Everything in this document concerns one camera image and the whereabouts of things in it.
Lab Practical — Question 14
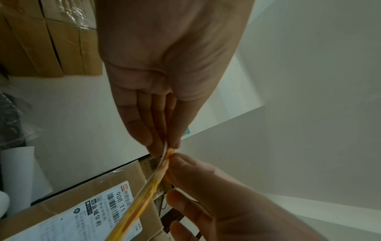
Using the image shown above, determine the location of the person's left hand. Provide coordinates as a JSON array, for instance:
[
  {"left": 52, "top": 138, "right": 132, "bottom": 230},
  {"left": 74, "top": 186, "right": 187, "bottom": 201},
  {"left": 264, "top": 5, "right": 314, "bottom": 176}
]
[{"left": 96, "top": 0, "right": 256, "bottom": 156}]

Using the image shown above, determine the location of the person's right hand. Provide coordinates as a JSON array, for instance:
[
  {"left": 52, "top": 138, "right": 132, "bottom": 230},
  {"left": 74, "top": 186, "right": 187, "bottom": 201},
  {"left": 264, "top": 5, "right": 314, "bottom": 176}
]
[{"left": 163, "top": 153, "right": 328, "bottom": 241}]

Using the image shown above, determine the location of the single red yellow sticker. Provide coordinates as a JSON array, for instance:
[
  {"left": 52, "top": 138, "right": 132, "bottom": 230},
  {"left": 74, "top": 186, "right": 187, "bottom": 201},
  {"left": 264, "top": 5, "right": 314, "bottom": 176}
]
[{"left": 108, "top": 147, "right": 175, "bottom": 241}]

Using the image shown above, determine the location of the stack of cardboard boxes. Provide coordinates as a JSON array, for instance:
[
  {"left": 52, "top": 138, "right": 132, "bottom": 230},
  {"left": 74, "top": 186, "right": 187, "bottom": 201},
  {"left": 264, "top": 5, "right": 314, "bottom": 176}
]
[{"left": 0, "top": 0, "right": 104, "bottom": 77}]

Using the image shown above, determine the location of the cardboard parcel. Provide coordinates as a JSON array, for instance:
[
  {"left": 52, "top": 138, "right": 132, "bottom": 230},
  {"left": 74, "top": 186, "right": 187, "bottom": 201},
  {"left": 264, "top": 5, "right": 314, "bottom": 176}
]
[{"left": 0, "top": 160, "right": 164, "bottom": 241}]

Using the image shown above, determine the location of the white sticker backing paper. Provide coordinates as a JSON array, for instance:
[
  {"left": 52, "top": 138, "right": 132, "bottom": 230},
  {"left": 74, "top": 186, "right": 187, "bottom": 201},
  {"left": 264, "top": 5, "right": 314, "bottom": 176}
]
[{"left": 0, "top": 145, "right": 53, "bottom": 217}]

